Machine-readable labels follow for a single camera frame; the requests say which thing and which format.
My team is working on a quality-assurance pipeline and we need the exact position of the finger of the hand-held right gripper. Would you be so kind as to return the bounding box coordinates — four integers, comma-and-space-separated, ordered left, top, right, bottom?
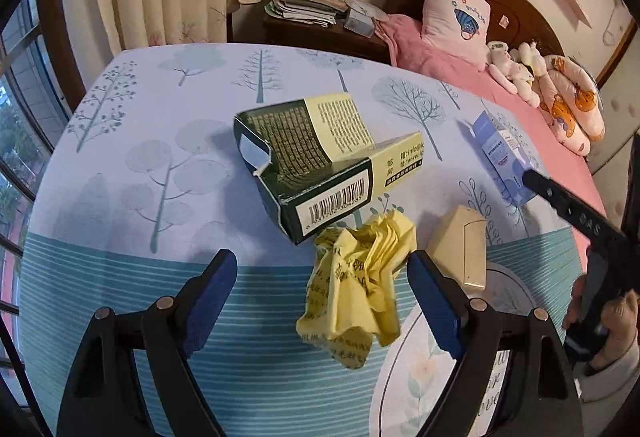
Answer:
522, 170, 627, 242

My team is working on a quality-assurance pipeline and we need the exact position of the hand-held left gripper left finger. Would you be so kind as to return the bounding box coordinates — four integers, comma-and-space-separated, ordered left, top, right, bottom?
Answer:
56, 248, 239, 437

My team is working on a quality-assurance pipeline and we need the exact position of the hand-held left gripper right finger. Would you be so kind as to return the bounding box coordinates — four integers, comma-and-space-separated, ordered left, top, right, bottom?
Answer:
406, 249, 585, 437

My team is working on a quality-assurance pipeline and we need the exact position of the blue and white carton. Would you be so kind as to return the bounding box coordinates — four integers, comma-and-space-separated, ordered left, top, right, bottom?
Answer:
456, 110, 539, 208

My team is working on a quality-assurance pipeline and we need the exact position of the yellow paper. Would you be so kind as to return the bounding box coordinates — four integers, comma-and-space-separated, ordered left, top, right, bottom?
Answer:
296, 211, 418, 371

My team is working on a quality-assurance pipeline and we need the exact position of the person's right hand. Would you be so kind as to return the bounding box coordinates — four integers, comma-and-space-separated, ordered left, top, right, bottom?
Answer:
562, 273, 640, 369

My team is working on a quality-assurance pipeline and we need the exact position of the pink bed sheet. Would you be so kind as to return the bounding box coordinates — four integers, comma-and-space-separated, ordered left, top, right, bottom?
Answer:
395, 14, 609, 239

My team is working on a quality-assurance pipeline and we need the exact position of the small beige box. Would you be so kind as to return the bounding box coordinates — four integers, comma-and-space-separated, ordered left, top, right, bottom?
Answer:
425, 206, 489, 291

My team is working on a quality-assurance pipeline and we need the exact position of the tree print tablecloth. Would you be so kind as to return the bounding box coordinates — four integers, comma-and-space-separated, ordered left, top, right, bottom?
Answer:
15, 42, 601, 437

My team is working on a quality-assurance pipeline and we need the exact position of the orange patterned bolster pillow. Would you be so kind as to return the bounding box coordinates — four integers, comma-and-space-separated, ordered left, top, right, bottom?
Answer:
537, 54, 606, 157

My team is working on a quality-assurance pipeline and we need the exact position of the floral wardrobe door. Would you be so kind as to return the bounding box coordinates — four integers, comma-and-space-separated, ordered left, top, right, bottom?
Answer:
587, 24, 640, 179

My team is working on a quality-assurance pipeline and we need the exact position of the dark green and yellow carton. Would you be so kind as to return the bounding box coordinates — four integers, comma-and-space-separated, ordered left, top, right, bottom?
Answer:
233, 93, 426, 246

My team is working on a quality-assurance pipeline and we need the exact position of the wooden bed headboard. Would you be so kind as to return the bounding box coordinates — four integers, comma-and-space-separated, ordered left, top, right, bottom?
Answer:
387, 0, 567, 64

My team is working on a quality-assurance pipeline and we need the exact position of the pink embroidered pillow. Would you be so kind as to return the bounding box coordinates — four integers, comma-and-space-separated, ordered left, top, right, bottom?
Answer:
421, 0, 492, 72

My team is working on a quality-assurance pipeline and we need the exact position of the folded pink blanket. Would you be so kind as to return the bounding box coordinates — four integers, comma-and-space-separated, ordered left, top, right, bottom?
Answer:
375, 13, 427, 68

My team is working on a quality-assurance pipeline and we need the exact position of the window with metal bars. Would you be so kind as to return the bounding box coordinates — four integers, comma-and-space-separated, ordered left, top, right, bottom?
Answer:
0, 0, 87, 437

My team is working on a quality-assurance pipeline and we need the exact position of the grey plastic box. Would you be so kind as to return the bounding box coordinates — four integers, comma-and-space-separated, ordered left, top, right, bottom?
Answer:
343, 0, 389, 38

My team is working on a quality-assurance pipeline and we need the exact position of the dark wooden nightstand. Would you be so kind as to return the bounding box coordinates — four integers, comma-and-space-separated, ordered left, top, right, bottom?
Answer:
227, 2, 394, 66

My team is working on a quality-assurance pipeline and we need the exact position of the white air conditioner cable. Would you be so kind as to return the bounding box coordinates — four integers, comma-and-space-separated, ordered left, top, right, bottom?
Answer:
602, 14, 637, 46

